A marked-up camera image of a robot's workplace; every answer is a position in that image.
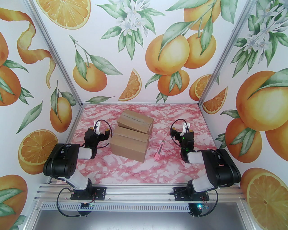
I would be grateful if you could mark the aluminium back frame bar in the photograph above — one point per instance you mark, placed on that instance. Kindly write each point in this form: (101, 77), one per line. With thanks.
(184, 103)

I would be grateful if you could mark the aluminium left frame post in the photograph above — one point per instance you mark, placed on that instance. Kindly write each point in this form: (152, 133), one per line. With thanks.
(54, 51)

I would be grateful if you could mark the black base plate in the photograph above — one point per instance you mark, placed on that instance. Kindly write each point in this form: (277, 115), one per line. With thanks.
(180, 194)
(101, 193)

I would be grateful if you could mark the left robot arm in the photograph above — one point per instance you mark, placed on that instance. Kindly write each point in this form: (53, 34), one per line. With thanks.
(60, 161)

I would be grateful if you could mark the left small circuit board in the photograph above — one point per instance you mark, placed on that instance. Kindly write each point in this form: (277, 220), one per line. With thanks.
(87, 206)

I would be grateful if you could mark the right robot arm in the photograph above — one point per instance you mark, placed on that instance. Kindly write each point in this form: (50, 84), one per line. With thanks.
(220, 166)

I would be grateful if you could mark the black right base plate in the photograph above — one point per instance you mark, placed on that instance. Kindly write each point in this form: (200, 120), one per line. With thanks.
(180, 194)

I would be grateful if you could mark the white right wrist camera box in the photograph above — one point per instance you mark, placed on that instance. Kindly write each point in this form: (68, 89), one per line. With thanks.
(185, 128)

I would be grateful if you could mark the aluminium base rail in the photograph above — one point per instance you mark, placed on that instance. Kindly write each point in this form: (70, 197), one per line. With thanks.
(139, 193)

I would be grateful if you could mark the small taped cardboard box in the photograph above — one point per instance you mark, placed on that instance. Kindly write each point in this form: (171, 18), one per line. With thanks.
(135, 121)

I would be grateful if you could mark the aluminium right frame post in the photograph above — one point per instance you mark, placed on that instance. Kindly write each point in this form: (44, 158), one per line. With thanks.
(227, 51)

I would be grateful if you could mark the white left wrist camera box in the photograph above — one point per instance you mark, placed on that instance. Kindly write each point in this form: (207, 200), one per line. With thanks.
(97, 128)

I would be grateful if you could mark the large cardboard box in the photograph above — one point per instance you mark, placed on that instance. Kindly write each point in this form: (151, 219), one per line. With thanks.
(128, 150)

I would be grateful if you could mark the right small circuit board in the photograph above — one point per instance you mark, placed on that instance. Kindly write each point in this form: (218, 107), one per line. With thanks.
(202, 206)

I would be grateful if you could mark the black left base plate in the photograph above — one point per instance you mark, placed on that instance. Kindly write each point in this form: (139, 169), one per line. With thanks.
(101, 193)

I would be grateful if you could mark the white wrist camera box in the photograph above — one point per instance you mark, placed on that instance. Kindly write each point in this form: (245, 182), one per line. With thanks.
(97, 128)
(185, 128)

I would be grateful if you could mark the aluminium frame post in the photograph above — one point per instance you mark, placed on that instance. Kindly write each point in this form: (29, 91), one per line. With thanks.
(227, 51)
(54, 51)

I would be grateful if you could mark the pink utility knife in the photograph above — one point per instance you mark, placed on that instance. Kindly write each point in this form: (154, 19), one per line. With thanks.
(159, 150)

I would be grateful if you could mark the small circuit board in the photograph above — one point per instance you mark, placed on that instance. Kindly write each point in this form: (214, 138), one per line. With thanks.
(87, 206)
(202, 206)

